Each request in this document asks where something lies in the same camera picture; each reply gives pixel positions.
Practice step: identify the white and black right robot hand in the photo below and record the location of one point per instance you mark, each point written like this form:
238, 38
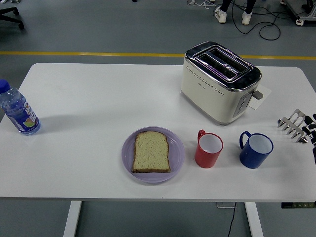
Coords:
313, 138

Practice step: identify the blue enamel cup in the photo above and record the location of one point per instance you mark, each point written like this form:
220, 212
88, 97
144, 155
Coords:
253, 158

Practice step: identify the red enamel cup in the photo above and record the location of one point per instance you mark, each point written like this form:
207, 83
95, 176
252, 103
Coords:
206, 159

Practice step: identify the bread slice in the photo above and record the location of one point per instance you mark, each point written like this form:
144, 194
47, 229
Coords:
151, 153

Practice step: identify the silver metal toast rack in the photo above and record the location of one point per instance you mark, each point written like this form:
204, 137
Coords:
292, 126

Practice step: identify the white paper card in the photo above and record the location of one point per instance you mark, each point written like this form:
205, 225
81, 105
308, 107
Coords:
265, 92

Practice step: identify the black table control panel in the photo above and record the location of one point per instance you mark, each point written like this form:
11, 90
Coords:
298, 205

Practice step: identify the white table leg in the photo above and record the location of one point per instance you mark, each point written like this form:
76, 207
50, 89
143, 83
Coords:
72, 219
254, 219

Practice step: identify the grey socket box under table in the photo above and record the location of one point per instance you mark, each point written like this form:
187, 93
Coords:
222, 205

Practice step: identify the cream and chrome toaster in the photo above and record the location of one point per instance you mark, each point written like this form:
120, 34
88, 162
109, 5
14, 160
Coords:
207, 98

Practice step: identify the metal equipment cart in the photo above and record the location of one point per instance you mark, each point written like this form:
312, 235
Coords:
304, 12

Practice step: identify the purple plate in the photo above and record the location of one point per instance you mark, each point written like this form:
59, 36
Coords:
176, 155

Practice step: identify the person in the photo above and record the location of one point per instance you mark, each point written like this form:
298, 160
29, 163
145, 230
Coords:
222, 14

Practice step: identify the clear bottle with blue cap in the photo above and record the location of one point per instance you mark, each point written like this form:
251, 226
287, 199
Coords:
21, 113

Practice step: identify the black office chair base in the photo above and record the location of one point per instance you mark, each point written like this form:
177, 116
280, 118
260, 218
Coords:
11, 12

